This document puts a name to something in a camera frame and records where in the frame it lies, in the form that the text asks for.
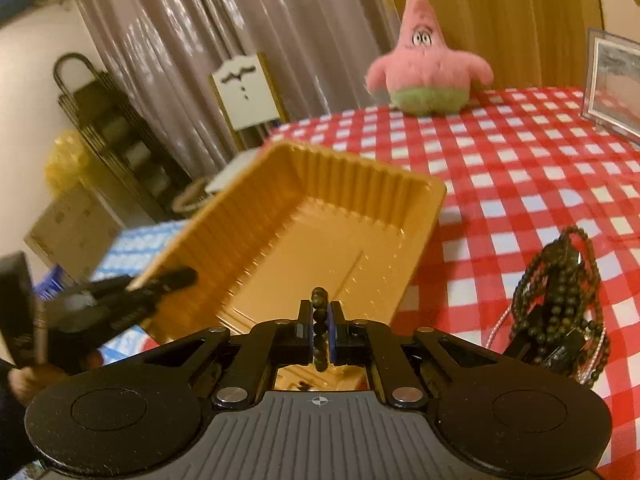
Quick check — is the dark bead bracelet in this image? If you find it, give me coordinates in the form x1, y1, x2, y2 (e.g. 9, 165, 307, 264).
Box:
310, 286, 331, 373

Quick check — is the orange plastic tray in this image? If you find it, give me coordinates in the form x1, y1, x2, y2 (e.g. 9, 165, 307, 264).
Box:
127, 138, 448, 392

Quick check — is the pink pearl bead string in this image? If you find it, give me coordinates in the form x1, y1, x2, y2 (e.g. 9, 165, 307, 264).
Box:
482, 301, 516, 351

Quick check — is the dark wooden bead necklace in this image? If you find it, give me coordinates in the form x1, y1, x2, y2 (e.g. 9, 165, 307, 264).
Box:
502, 224, 612, 389

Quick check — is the person's left hand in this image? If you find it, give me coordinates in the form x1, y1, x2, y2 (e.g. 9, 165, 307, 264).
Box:
8, 363, 70, 406

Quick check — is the blue carton box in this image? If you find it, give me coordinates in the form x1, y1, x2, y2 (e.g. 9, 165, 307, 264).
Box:
34, 266, 76, 301

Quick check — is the blue white checkered cloth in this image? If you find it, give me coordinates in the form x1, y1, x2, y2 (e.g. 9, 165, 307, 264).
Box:
91, 220, 186, 364

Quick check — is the cardboard box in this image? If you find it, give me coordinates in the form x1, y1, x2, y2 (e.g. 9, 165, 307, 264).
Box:
24, 183, 122, 282

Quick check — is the yellow plastic bag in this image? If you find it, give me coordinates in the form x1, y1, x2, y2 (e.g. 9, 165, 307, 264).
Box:
44, 130, 90, 196

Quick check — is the beige foot basin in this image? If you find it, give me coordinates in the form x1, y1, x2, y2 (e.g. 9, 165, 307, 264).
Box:
171, 177, 214, 218

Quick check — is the black folding ladder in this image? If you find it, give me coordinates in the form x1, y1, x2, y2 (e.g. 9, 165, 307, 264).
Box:
52, 52, 192, 222

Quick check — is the red white checkered tablecloth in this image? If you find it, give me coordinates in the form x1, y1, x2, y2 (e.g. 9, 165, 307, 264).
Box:
270, 89, 639, 479

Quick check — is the white wooden chair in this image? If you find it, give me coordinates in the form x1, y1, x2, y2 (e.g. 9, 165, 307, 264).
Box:
205, 52, 288, 195

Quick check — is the pink starfish plush toy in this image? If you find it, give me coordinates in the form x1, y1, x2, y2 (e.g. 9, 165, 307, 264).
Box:
366, 0, 495, 116

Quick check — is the grey patterned curtain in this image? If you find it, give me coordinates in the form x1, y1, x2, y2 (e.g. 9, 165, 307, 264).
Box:
77, 0, 399, 178

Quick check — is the framed sand picture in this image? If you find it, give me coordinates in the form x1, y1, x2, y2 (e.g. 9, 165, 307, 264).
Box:
582, 28, 640, 146

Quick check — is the wooden door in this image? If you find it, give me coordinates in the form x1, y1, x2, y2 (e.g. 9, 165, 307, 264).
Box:
390, 0, 603, 89

